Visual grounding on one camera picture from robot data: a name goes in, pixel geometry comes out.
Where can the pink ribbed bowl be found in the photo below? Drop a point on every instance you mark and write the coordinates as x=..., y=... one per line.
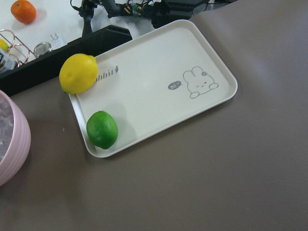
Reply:
x=20, y=143

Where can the cream rabbit tray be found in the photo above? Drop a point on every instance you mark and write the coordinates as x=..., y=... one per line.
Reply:
x=154, y=82

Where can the green lime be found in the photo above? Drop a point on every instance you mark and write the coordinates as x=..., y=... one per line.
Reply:
x=102, y=129

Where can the yellow lemon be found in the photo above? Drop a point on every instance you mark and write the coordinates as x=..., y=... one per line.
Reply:
x=78, y=73

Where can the black bar stand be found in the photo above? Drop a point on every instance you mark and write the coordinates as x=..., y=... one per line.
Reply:
x=48, y=66

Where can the orange mandarin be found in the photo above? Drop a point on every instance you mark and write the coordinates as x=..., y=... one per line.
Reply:
x=23, y=11

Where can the black camera mount rig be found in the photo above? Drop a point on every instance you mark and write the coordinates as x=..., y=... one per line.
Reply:
x=159, y=12

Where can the small metal ring cup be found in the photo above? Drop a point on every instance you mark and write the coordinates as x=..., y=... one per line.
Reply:
x=42, y=49

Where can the rose gold wire rack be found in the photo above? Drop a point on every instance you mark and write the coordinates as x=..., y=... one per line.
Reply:
x=16, y=48

